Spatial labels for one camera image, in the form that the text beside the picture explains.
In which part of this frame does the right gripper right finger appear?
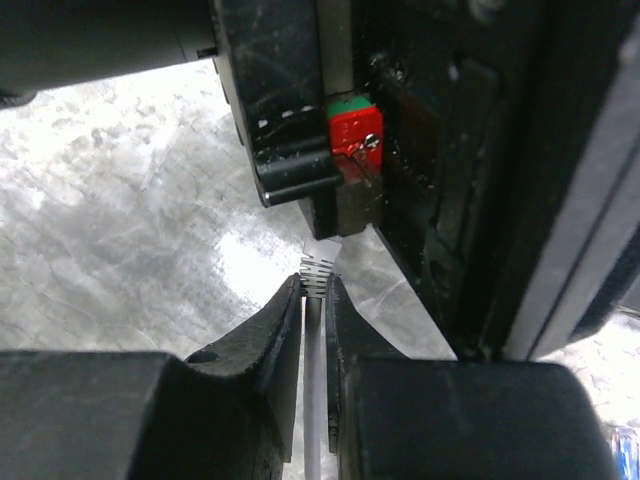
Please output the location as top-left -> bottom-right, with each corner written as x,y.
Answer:
324,276 -> 618,479

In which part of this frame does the blue ethernet cable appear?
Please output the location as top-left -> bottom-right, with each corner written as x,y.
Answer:
607,424 -> 640,480

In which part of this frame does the black network switch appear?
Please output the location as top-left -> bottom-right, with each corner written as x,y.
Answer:
478,1 -> 639,360

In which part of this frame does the grey ethernet cable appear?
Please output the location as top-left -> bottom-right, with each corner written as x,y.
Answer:
298,235 -> 345,480

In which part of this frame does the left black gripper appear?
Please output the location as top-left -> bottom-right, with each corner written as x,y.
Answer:
0,0 -> 640,361

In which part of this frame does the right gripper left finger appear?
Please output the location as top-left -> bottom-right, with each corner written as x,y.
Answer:
1,275 -> 302,479

